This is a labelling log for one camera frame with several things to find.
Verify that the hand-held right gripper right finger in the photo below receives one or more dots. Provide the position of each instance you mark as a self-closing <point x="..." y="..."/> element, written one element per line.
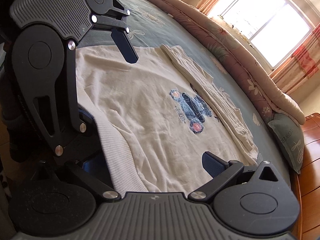
<point x="212" y="165"/>

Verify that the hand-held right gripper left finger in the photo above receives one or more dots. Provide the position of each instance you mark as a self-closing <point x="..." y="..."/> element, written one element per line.
<point x="90" y="171"/>

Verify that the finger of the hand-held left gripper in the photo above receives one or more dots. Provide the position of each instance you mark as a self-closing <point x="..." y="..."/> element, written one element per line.
<point x="67" y="120"/>
<point x="125" y="47"/>

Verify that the white printed sweatshirt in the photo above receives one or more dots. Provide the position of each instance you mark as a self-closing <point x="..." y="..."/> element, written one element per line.
<point x="137" y="130"/>

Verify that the green flower print pillow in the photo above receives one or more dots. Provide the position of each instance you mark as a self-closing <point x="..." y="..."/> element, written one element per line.
<point x="287" y="142"/>

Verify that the wooden headboard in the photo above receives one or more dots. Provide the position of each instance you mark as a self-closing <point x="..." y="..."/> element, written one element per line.
<point x="310" y="167"/>

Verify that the folded pink floral quilt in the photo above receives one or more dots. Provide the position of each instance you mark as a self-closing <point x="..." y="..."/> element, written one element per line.
<point x="225" y="50"/>

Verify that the bright window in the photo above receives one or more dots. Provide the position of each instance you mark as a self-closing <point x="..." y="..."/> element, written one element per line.
<point x="275" y="25"/>

